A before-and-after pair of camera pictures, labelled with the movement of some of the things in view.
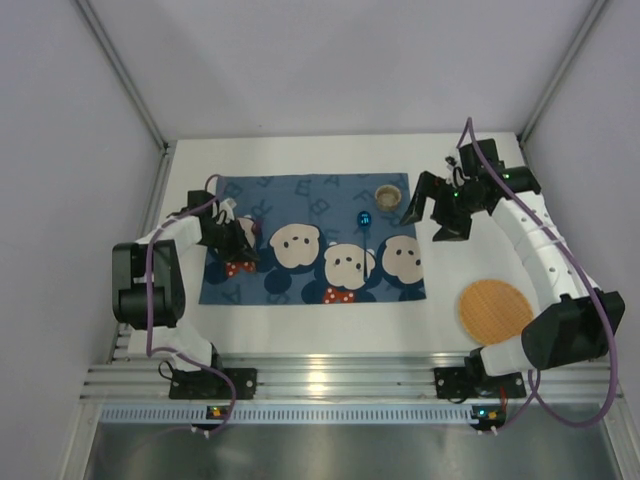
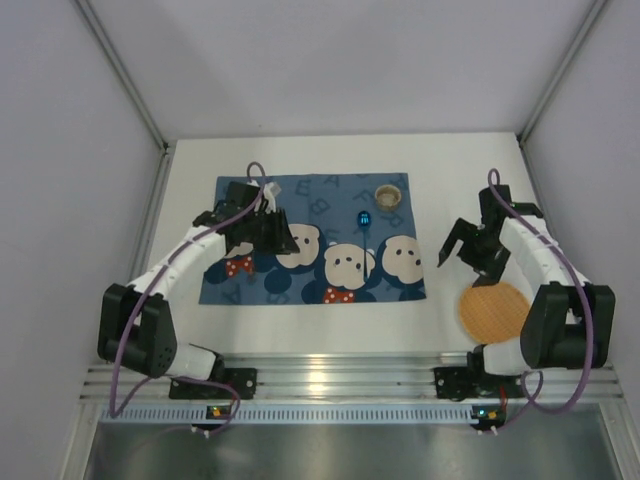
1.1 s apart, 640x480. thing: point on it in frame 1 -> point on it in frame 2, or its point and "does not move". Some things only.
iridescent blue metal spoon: [364, 219] does not move
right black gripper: [442, 203] -> [473, 248]
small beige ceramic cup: [387, 197] does not move
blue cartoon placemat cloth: [323, 238] does not move
